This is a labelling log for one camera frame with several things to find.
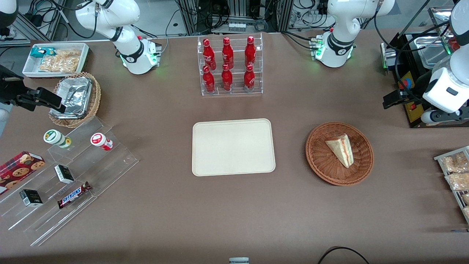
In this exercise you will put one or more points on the clear chips bag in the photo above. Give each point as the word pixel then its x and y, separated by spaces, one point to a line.
pixel 69 53
pixel 58 65

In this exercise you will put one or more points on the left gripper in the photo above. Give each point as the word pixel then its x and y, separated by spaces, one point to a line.
pixel 417 88

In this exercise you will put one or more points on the green lid cup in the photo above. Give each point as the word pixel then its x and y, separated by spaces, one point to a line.
pixel 55 137

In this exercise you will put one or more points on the red cola bottle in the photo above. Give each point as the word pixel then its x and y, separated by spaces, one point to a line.
pixel 208 81
pixel 227 54
pixel 226 80
pixel 249 80
pixel 209 55
pixel 250 53

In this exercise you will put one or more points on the steel warmer pan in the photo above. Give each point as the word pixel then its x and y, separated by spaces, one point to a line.
pixel 432 51

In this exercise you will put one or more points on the red cookie box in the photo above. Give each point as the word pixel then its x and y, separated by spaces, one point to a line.
pixel 18 170

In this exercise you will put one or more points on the triangular sandwich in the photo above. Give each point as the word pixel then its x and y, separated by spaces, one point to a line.
pixel 340 150

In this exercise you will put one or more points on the white power strip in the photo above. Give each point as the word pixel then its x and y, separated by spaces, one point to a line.
pixel 237 26

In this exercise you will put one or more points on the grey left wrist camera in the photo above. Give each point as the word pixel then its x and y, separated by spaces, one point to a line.
pixel 439 116

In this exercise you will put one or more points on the light wicker basket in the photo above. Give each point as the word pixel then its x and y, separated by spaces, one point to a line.
pixel 96 99

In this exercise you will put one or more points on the aluminium foil tray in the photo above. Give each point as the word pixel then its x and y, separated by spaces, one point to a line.
pixel 73 96

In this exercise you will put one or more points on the small black box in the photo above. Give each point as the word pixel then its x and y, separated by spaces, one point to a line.
pixel 31 198
pixel 64 174

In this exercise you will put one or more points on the clear acrylic stepped shelf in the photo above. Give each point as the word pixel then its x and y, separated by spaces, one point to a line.
pixel 106 167

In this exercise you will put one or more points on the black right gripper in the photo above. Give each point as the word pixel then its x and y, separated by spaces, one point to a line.
pixel 8 91

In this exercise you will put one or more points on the aluminium frame rack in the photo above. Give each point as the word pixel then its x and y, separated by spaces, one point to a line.
pixel 238 11

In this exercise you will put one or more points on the cream rectangular serving tray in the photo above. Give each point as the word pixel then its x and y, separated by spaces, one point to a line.
pixel 233 147

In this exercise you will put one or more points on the round brown wicker basket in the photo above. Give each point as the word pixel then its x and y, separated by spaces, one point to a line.
pixel 326 168

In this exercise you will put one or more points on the clear fried snack bag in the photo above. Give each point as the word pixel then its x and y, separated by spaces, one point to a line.
pixel 456 163
pixel 458 181

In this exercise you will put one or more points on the teal snack bag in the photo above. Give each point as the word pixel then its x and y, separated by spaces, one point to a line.
pixel 38 52

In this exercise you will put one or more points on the snickers chocolate bar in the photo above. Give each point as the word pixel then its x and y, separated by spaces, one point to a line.
pixel 73 195

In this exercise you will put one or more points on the clear acrylic bottle rack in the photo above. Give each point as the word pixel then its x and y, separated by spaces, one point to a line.
pixel 238 93

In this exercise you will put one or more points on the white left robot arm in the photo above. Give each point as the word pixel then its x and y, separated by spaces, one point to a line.
pixel 339 44

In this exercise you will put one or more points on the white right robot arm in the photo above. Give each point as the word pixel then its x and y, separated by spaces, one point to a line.
pixel 132 51

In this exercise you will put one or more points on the red lid cup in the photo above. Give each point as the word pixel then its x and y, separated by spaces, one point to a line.
pixel 99 140

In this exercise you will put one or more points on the black food warmer cabinet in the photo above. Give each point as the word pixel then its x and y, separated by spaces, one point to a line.
pixel 416 110

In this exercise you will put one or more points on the white plastic bin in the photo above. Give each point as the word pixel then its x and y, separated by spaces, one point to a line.
pixel 29 68

